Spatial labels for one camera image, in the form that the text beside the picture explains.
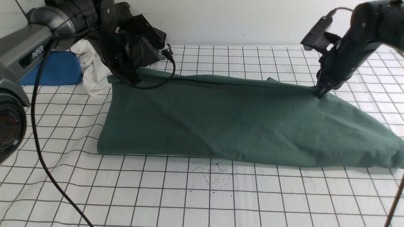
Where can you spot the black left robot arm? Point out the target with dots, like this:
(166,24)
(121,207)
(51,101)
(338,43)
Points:
(58,25)

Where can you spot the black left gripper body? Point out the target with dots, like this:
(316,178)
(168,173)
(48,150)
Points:
(121,60)

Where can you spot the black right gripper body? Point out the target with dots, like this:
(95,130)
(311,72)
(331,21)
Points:
(339,63)

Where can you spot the white shirt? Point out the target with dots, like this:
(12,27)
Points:
(94,72)

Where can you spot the white black grid tablecloth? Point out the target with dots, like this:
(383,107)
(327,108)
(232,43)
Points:
(169,191)

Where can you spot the green long sleeve shirt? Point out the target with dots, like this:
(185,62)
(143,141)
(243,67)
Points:
(248,120)

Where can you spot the blue shirt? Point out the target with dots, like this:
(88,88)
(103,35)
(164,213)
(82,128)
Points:
(62,68)

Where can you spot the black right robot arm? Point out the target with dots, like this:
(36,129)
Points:
(372,24)

